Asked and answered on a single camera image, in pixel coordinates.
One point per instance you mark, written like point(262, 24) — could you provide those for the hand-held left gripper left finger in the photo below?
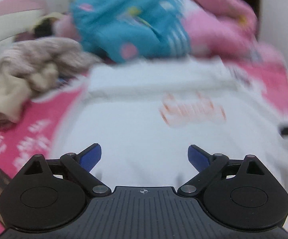
point(90, 158)

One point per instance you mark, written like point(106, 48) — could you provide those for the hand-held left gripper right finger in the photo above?
point(198, 158)

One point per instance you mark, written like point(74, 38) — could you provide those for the white sweatshirt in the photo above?
point(134, 119)

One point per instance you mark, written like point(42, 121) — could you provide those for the pink floral bed blanket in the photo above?
point(22, 129)

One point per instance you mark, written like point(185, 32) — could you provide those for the beige garment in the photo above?
point(7, 94)

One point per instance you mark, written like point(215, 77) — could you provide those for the pink checked blanket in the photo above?
point(46, 52)

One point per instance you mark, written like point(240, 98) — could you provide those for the wooden door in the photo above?
point(254, 5)

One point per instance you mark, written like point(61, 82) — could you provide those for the blue and pink floral quilt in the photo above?
point(121, 25)

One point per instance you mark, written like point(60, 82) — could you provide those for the purple pillow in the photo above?
point(24, 37)

